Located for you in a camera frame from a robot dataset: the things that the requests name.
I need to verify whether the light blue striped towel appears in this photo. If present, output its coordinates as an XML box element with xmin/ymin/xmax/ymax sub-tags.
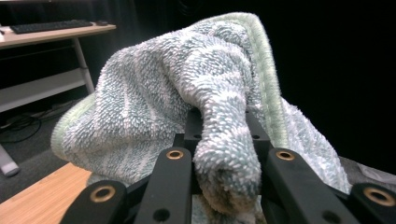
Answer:
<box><xmin>50</xmin><ymin>11</ymin><xmax>353</xmax><ymax>224</ymax></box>

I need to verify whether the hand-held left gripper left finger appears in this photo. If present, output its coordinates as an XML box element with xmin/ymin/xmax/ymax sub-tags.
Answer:
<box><xmin>172</xmin><ymin>106</ymin><xmax>207</xmax><ymax>195</ymax></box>

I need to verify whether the black floor cable bundle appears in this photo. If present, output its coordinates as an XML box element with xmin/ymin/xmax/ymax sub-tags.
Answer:
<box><xmin>0</xmin><ymin>113</ymin><xmax>44</xmax><ymax>145</ymax></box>

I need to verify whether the black keyboard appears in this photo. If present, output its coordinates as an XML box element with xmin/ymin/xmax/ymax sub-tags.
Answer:
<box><xmin>9</xmin><ymin>19</ymin><xmax>94</xmax><ymax>35</ymax></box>

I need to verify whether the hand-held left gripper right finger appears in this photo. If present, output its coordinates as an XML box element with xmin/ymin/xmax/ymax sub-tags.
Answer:
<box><xmin>245</xmin><ymin>110</ymin><xmax>276</xmax><ymax>176</ymax></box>

